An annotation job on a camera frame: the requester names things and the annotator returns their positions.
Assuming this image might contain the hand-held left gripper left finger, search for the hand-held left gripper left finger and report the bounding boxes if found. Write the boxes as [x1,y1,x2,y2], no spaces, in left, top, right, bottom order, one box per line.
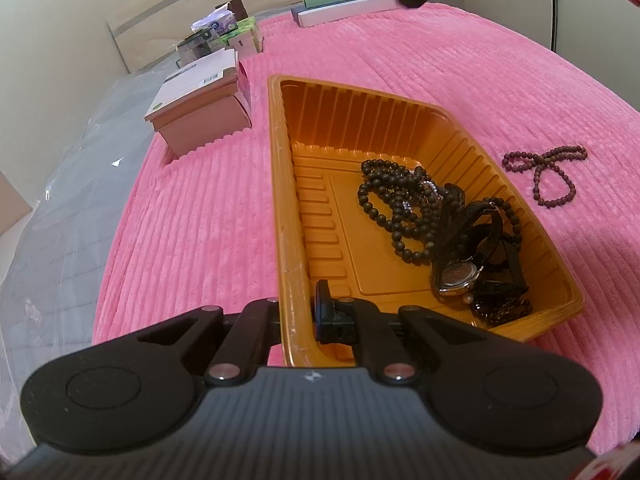
[134,298,282,387]

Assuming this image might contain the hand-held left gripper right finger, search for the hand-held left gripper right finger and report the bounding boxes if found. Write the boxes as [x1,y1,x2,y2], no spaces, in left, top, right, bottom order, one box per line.
[313,279,503,387]

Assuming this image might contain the long dark bead necklace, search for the long dark bead necklace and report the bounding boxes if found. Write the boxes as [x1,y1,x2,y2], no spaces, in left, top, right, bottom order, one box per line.
[357,158,452,265]

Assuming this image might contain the black strap wristwatch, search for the black strap wristwatch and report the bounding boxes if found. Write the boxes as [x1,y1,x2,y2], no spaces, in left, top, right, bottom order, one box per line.
[432,200,503,297]

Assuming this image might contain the orange plastic tray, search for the orange plastic tray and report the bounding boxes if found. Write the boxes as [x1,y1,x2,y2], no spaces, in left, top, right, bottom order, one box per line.
[267,74,585,367]

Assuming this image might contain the black smart band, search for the black smart band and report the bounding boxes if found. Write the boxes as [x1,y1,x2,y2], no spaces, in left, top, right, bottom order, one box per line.
[436,184,530,297]

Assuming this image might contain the small dark bead bracelet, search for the small dark bead bracelet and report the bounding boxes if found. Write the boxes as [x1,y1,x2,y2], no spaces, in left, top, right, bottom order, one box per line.
[492,199,524,262]

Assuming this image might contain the reddish brown bead bracelet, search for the reddish brown bead bracelet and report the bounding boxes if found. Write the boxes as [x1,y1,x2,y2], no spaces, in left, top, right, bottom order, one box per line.
[502,145,589,209]

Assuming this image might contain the pink ribbed blanket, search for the pink ribbed blanket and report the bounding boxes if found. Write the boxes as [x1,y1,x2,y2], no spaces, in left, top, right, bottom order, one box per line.
[92,2,640,450]

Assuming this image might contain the long white box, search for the long white box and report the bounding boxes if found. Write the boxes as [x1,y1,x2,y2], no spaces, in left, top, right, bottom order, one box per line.
[298,0,402,28]

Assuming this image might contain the flat blue box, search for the flat blue box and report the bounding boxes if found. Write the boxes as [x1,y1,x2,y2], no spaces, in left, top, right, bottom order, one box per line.
[291,0,397,17]

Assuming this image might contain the small brown box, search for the small brown box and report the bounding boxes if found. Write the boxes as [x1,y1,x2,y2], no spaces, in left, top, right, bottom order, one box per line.
[215,0,249,23]

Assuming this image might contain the dark red box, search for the dark red box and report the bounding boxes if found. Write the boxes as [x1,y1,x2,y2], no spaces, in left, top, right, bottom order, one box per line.
[237,59,253,127]

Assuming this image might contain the white blue tissue pack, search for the white blue tissue pack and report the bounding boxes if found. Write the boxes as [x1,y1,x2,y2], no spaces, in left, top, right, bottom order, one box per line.
[191,12,239,37]

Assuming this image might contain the pink cardboard box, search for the pink cardboard box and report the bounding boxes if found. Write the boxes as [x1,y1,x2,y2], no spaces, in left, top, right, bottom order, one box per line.
[144,48,253,157]

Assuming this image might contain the clear plastic sheet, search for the clear plastic sheet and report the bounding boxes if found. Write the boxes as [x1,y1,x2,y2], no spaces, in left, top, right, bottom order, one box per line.
[0,0,311,463]

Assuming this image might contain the beige cardboard panel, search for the beige cardboard panel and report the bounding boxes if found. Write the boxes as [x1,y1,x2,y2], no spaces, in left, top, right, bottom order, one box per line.
[0,170,34,237]

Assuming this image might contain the red white printed cloth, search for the red white printed cloth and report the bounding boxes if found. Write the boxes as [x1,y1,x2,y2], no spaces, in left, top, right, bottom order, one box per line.
[570,434,640,480]

